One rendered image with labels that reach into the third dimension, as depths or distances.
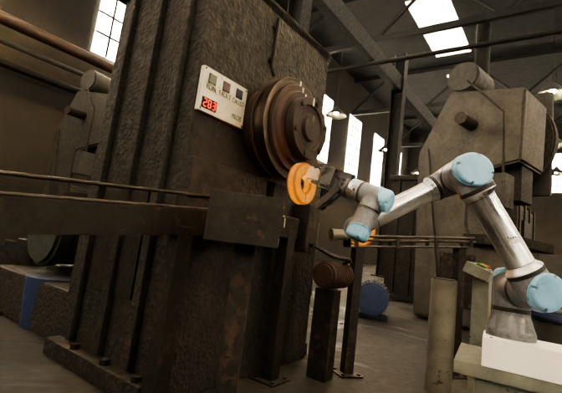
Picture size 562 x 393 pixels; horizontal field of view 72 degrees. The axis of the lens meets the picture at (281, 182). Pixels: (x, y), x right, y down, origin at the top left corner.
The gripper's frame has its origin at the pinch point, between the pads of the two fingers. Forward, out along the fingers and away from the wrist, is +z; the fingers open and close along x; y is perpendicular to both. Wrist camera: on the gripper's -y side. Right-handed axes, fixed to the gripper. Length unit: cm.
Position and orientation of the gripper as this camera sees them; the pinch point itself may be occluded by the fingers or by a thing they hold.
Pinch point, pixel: (303, 178)
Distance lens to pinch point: 146.7
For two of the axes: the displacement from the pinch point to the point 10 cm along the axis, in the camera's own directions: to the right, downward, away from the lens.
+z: -7.5, -2.8, 6.0
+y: 3.2, -9.5, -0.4
